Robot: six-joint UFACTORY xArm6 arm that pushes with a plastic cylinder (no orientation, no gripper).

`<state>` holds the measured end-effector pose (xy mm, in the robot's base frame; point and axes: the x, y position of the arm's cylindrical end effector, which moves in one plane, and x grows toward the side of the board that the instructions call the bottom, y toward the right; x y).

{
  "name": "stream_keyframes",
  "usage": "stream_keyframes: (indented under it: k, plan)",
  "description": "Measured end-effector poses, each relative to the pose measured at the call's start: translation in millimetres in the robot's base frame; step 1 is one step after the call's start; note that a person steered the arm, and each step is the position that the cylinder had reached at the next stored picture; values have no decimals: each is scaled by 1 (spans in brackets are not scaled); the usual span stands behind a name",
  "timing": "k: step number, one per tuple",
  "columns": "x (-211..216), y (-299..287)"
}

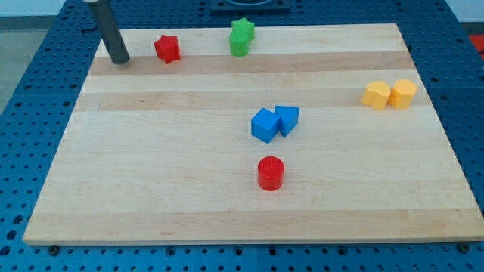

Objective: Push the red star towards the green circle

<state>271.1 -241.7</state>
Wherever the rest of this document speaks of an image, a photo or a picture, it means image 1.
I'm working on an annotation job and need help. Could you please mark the yellow pentagon block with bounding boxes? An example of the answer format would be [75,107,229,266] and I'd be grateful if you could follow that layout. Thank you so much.
[388,79,418,109]

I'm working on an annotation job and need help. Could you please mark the green cylinder block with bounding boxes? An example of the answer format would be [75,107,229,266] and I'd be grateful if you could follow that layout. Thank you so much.
[229,30,250,57]

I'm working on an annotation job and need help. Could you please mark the blue triangle block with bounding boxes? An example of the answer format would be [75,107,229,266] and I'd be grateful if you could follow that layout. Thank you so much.
[275,105,299,137]

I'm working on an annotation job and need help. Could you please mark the wooden board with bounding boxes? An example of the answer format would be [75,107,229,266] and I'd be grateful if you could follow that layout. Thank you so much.
[23,23,483,246]

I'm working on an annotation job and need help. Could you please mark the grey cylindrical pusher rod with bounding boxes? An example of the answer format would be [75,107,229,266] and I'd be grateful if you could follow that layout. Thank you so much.
[84,0,130,65]

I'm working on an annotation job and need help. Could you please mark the red star block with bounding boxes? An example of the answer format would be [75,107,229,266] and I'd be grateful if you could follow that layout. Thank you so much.
[154,35,181,64]

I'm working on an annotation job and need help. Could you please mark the yellow heart block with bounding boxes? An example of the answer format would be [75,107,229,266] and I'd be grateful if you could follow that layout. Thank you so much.
[361,81,391,110]

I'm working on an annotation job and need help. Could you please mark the blue cube block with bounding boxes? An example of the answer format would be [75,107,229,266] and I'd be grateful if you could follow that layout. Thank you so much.
[250,108,281,144]

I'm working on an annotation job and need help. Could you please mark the red cylinder block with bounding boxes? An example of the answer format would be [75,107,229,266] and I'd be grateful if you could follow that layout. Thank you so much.
[257,156,285,191]

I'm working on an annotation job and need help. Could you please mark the green star block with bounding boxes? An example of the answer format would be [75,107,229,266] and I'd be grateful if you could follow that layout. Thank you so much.
[231,17,255,41]

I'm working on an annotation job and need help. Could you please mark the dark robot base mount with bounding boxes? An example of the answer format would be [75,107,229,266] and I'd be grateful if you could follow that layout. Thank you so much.
[209,0,291,14]

